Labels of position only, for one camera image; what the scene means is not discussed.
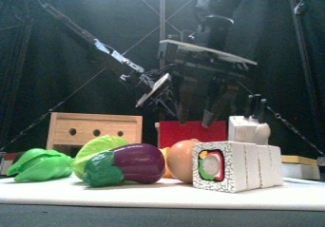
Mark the green toy pea pod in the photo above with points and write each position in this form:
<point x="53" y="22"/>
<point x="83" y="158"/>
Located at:
<point x="41" y="165"/>

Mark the orange yellow toy corn piece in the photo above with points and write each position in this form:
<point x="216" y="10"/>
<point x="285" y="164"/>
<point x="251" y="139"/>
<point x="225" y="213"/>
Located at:
<point x="166" y="161"/>

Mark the peach toy onion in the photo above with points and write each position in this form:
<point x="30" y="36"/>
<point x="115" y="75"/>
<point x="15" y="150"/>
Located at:
<point x="181" y="159"/>

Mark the light green toy lettuce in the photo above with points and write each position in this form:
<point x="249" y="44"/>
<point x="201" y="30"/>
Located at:
<point x="95" y="151"/>

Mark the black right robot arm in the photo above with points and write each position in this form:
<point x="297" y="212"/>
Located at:
<point x="218" y="12"/>

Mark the white cutting board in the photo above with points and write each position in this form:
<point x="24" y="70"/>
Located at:
<point x="169" y="194"/>

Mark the wooden box with round holes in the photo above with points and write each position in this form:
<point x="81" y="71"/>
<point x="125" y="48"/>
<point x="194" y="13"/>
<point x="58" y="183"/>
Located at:
<point x="95" y="131"/>

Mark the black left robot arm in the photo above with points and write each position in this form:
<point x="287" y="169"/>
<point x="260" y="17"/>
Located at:
<point x="77" y="29"/>

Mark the purple toy eggplant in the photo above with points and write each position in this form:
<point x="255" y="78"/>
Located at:
<point x="127" y="168"/>

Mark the yellow toy block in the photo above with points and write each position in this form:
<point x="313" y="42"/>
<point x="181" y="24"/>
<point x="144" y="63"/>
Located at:
<point x="300" y="160"/>

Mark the wooden box with red face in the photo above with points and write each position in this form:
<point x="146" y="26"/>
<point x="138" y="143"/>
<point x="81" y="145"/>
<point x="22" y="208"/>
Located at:
<point x="193" y="132"/>

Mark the white toy sushi roll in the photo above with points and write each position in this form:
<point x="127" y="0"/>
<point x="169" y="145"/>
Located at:
<point x="237" y="166"/>

